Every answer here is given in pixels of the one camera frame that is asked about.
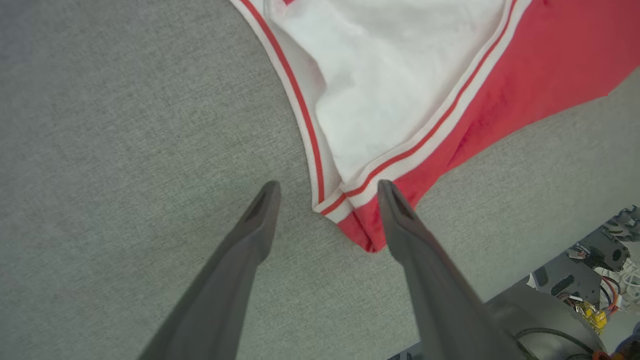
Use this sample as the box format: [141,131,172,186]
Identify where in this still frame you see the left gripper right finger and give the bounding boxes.
[377,180,527,360]

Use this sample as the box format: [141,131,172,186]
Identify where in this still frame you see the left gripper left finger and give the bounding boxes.
[138,180,282,360]

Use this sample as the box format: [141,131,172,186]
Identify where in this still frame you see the red and white Bulls jersey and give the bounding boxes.
[230,0,640,254]

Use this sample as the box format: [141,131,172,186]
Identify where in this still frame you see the grey fabric sofa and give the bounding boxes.
[0,0,640,360]

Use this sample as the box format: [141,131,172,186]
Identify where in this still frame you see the black base cable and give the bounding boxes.
[515,327,597,360]

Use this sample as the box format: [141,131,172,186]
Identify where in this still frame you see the yellow wire connectors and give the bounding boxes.
[574,300,609,335]

